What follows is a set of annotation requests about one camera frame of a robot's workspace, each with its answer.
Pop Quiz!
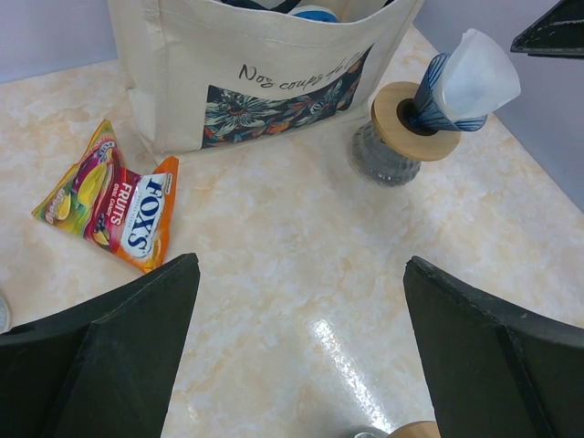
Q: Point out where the beige floral tote bag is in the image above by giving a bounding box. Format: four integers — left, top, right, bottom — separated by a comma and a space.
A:
109, 1, 421, 158

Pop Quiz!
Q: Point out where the grey ribbed glass mug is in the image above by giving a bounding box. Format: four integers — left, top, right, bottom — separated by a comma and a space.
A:
349, 121, 421, 187

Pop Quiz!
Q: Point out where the small wooden dripper ring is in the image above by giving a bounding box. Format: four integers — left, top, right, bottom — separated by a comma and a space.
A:
370, 81, 461, 162

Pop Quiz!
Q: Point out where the orange Fox's candy bag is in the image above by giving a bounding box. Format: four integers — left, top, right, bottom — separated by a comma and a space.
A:
32, 120, 179, 273

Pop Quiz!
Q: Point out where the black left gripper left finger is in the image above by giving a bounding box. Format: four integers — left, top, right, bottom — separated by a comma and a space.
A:
1, 253, 200, 437

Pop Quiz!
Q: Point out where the blue ribbed dripper cone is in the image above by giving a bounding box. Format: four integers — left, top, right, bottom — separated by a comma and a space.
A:
405, 53, 487, 134

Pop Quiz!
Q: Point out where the large wooden dripper ring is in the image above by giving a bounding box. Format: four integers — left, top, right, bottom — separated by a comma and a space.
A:
387, 420, 442, 438

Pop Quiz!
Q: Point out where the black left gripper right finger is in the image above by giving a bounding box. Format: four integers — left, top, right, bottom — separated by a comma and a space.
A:
403, 256, 583, 437

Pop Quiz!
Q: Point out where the white paper sheet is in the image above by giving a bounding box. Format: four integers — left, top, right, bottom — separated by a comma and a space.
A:
435, 28, 521, 121

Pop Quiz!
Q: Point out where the wrapped white paper roll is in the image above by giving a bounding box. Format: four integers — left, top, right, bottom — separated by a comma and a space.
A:
0, 293, 11, 333

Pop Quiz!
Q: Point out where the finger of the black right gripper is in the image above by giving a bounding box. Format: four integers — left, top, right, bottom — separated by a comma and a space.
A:
510, 0, 584, 57

